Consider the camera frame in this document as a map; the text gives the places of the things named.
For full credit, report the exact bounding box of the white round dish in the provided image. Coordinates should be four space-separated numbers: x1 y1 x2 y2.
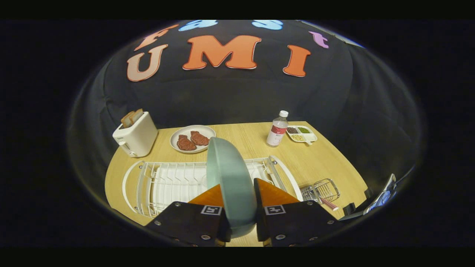
170 125 216 154

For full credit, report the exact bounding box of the spoon with white round end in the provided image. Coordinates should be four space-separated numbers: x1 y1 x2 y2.
319 197 339 211

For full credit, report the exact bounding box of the computer monitor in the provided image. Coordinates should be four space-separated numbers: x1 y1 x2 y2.
366 174 397 214

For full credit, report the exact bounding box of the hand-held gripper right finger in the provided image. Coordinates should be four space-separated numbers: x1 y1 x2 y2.
254 178 344 247

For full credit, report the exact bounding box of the metal wire basket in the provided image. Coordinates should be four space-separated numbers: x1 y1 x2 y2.
300 178 340 204

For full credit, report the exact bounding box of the black backdrop cloth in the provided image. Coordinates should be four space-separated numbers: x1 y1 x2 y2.
67 20 427 208

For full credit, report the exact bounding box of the white dish rack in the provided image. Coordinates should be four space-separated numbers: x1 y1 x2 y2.
122 156 304 218

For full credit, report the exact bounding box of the light green plate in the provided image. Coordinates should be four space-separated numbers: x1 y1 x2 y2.
206 137 258 238

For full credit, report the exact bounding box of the red meat piece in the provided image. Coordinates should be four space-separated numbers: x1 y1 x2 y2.
177 135 197 151
190 131 210 146

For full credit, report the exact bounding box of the white compartment tray with beans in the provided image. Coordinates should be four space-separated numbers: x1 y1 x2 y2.
286 125 318 145

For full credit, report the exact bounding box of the clear bottle with red label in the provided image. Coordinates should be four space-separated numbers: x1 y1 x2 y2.
266 111 289 147

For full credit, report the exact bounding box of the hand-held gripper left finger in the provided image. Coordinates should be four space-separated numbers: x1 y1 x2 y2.
145 184 231 247

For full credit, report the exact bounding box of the white toaster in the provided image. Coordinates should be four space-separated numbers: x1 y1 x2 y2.
112 111 158 158

